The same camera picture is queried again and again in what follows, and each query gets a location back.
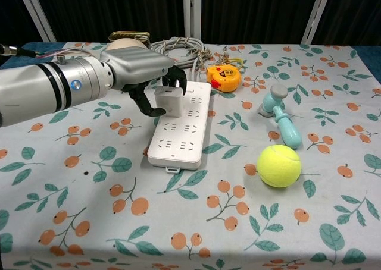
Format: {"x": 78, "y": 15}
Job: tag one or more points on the beige bowl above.
{"x": 125, "y": 44}

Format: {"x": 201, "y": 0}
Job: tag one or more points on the gold tin can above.
{"x": 119, "y": 35}

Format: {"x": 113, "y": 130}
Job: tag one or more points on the black pleated curtain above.
{"x": 104, "y": 8}
{"x": 253, "y": 11}
{"x": 357, "y": 11}
{"x": 12, "y": 14}

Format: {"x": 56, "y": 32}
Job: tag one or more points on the teal handheld fan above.
{"x": 288, "y": 133}

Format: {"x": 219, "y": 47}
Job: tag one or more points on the floral fruit print tablecloth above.
{"x": 208, "y": 222}

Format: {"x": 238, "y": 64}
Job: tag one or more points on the white metal frame post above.
{"x": 317, "y": 14}
{"x": 187, "y": 11}
{"x": 36, "y": 11}

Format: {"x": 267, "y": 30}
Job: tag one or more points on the yellow orange tape measure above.
{"x": 226, "y": 79}

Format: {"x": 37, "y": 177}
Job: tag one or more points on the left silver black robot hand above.
{"x": 134, "y": 65}

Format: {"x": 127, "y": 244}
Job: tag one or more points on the yellow tennis ball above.
{"x": 278, "y": 166}

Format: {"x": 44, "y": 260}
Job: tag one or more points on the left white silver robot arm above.
{"x": 29, "y": 85}

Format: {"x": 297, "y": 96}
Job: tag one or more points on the white charger adapter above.
{"x": 169, "y": 102}

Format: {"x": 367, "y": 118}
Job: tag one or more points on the white power strip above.
{"x": 178, "y": 145}

